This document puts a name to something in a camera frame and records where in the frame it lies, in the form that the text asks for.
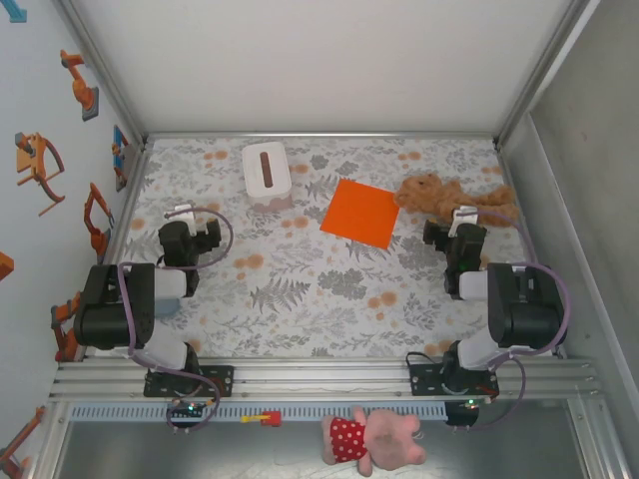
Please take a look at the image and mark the slotted white cable duct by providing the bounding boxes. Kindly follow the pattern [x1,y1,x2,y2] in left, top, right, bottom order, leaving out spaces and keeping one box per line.
[68,402,449,421]

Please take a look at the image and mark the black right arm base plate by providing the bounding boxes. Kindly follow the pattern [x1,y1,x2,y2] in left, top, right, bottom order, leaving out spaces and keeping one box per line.
[408,363,499,398]

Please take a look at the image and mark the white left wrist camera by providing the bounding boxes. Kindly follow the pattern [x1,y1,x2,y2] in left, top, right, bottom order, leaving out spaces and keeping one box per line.
[163,203,209,237]

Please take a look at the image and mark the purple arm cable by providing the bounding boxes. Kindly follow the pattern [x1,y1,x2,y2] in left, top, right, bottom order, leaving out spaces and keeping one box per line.
[466,209,570,433]
[117,207,235,436]

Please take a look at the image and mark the aluminium frame post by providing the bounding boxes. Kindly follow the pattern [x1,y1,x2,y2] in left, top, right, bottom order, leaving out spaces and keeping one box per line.
[55,0,151,151]
[491,0,603,151]

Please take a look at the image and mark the floral patterned table mat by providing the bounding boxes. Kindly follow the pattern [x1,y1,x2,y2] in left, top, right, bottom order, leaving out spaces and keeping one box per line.
[94,137,558,358]

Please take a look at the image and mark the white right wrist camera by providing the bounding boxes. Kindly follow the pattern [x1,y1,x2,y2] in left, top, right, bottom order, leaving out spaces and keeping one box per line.
[447,205,480,239]

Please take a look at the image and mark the pink pig plush red dress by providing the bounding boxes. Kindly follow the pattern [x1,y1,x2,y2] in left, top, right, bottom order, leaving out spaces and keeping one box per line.
[320,404,428,476]

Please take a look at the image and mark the orange claw gripper sticker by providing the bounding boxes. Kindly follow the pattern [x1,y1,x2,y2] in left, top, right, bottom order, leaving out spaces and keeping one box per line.
[13,132,67,217]

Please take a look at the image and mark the blue and orange sticker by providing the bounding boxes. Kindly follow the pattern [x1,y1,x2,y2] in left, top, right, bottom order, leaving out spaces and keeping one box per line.
[112,124,131,194]

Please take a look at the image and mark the white tissue box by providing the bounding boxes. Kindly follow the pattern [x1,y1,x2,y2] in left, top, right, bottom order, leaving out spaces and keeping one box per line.
[242,141,295,214]

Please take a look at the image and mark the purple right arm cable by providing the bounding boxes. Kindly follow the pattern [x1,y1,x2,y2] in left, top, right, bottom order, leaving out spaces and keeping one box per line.
[466,209,570,433]

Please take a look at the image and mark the red and yellow clip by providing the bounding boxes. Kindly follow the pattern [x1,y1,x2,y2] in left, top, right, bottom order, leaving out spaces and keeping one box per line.
[242,409,284,429]

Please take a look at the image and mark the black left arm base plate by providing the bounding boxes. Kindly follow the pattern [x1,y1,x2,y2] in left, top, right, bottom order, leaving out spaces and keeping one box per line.
[143,365,236,399]

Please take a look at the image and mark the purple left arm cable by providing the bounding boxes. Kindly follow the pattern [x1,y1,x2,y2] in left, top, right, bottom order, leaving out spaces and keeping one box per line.
[117,207,235,436]

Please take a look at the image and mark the thin aluminium frame rail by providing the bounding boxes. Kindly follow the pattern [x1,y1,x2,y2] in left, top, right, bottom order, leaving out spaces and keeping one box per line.
[142,131,500,142]

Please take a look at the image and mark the aluminium rail beam with grooves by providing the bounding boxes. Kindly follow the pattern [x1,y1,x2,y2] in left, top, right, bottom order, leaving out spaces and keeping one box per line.
[48,354,608,400]

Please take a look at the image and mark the brown teddy bear plush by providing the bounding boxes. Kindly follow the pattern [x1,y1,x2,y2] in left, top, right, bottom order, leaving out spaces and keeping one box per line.
[392,173,521,231]

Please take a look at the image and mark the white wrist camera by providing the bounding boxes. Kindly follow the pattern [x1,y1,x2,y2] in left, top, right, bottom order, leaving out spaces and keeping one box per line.
[163,203,209,237]
[447,205,480,239]

